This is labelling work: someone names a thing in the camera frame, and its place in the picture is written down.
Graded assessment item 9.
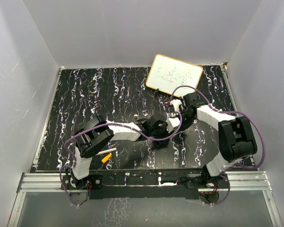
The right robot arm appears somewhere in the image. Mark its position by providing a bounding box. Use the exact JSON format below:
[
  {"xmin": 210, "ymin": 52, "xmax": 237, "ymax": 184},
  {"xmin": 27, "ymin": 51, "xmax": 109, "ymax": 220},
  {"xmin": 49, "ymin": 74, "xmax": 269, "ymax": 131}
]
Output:
[{"xmin": 170, "ymin": 93, "xmax": 257, "ymax": 188}]

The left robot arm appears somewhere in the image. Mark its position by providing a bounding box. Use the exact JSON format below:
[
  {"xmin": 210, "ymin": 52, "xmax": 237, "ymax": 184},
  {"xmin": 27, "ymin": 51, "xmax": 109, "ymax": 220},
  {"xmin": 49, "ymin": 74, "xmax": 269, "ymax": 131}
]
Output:
[{"xmin": 64, "ymin": 114, "xmax": 180, "ymax": 189}]

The white marker pen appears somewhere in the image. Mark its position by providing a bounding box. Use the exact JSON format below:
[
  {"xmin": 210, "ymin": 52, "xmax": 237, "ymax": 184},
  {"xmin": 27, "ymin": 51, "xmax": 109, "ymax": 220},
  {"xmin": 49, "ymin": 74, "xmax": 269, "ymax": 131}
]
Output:
[{"xmin": 98, "ymin": 148, "xmax": 116, "ymax": 155}]

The orange marker cap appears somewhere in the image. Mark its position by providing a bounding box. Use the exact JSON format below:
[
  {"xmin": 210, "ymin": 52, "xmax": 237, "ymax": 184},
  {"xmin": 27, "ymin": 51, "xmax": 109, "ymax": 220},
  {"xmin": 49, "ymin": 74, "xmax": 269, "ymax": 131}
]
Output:
[{"xmin": 101, "ymin": 153, "xmax": 112, "ymax": 164}]

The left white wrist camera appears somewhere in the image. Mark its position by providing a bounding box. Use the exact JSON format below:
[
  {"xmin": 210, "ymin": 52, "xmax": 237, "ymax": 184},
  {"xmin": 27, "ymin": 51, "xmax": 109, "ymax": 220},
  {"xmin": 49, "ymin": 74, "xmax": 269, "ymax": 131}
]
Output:
[{"xmin": 166, "ymin": 117, "xmax": 180, "ymax": 133}]

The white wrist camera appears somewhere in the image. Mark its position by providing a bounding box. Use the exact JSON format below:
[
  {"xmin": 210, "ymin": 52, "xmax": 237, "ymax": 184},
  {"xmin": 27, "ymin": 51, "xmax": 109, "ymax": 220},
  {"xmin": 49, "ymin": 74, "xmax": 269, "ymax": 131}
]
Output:
[
  {"xmin": 169, "ymin": 99, "xmax": 183, "ymax": 112},
  {"xmin": 166, "ymin": 117, "xmax": 180, "ymax": 133}
]

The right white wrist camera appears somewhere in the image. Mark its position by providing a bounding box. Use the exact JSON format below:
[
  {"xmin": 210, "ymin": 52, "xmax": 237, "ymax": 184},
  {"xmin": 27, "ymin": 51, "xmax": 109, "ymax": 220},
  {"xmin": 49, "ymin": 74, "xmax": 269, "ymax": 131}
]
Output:
[{"xmin": 169, "ymin": 99, "xmax": 183, "ymax": 112}]

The small whiteboard with wooden frame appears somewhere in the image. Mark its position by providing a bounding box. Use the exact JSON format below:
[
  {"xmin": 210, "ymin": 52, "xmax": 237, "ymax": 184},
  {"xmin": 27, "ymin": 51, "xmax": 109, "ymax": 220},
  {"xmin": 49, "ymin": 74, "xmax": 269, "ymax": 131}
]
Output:
[{"xmin": 145, "ymin": 54, "xmax": 204, "ymax": 97}]

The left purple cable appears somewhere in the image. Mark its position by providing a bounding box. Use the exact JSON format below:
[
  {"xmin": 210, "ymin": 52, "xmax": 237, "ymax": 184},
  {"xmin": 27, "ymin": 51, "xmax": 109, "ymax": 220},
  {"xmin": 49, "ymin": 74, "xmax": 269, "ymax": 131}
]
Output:
[{"xmin": 59, "ymin": 111, "xmax": 183, "ymax": 206}]

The purple cable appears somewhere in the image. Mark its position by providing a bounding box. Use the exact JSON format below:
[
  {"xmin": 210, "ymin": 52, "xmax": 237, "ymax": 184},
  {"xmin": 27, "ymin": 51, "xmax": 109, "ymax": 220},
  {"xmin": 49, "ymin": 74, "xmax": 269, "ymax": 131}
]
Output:
[
  {"xmin": 59, "ymin": 111, "xmax": 183, "ymax": 206},
  {"xmin": 169, "ymin": 85, "xmax": 266, "ymax": 205}
]

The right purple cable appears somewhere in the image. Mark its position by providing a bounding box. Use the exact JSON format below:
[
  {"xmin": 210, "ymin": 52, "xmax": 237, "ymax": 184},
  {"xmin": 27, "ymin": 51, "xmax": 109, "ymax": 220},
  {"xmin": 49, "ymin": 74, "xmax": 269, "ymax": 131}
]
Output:
[{"xmin": 169, "ymin": 85, "xmax": 266, "ymax": 205}]

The aluminium rail frame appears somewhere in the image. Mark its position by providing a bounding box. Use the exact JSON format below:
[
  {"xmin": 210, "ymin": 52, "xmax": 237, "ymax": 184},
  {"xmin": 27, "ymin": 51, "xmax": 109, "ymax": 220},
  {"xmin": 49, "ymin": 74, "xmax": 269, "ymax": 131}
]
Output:
[{"xmin": 8, "ymin": 169, "xmax": 282, "ymax": 227}]

